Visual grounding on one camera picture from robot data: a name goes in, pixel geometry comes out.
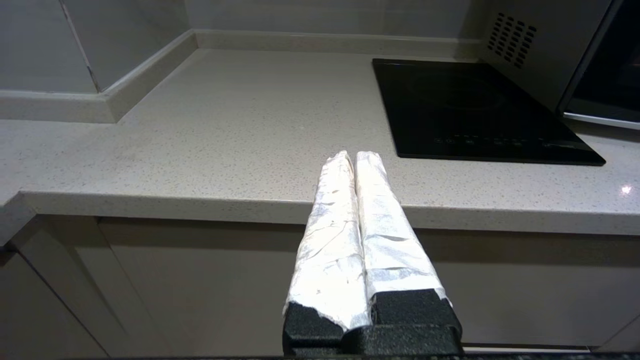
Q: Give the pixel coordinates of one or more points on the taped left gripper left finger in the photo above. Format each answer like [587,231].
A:
[330,250]

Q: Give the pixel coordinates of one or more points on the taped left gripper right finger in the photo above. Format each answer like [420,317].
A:
[390,240]

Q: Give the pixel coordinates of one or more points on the microwave door with dark glass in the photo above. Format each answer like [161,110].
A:
[610,75]

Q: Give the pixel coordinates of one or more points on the silver Panasonic microwave oven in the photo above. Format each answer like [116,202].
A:
[540,65]

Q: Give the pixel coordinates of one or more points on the beige cabinet door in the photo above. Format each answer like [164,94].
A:
[225,290]
[625,342]

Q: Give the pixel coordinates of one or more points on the black induction cooktop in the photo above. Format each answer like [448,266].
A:
[475,110]

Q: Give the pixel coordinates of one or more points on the angled cabinet corner panel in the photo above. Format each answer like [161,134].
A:
[75,280]

